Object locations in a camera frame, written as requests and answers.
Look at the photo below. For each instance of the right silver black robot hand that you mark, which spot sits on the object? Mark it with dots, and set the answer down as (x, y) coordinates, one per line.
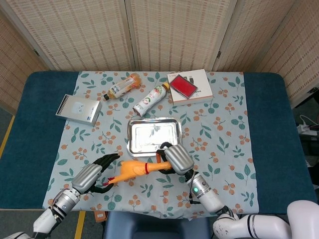
(180, 159)

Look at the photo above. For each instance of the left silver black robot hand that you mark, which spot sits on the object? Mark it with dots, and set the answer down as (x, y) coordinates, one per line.
(87, 178)

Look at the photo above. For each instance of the yellow rubber chicken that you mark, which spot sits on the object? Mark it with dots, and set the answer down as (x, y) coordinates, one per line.
(132, 170)

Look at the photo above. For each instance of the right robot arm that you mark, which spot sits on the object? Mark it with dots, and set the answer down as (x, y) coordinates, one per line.
(211, 199)

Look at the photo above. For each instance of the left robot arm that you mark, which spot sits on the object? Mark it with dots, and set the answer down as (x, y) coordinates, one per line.
(57, 206)

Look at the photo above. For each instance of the metal tray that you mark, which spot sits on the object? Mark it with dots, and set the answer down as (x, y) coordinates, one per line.
(149, 134)

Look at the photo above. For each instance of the floral tablecloth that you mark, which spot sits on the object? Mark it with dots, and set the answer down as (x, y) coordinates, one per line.
(99, 139)

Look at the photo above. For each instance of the small orange box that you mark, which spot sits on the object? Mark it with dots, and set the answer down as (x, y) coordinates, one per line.
(100, 216)

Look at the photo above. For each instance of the white labelled drink bottle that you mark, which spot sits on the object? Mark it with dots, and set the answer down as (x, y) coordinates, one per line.
(150, 99)

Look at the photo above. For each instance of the silver grey carton box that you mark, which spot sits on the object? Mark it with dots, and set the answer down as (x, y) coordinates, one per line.
(79, 109)

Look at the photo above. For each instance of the blue padded seat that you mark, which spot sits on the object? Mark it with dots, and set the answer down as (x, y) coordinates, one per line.
(157, 227)

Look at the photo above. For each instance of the red flat case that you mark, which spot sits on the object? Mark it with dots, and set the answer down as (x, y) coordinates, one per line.
(183, 85)

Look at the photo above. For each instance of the blue table cover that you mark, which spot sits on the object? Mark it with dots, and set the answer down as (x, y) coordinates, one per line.
(32, 124)

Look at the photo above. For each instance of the flat white cardboard box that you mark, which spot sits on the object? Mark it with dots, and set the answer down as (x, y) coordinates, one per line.
(203, 84)

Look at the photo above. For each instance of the orange juice bottle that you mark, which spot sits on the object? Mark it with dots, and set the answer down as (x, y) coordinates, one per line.
(120, 87)

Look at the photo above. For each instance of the black screen hinge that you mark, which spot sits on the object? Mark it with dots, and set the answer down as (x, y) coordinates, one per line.
(36, 52)
(218, 54)

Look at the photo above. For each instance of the white power strip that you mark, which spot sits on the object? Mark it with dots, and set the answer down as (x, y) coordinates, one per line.
(307, 129)

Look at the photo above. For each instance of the woven folding screen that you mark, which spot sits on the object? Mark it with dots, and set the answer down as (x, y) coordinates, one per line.
(82, 32)

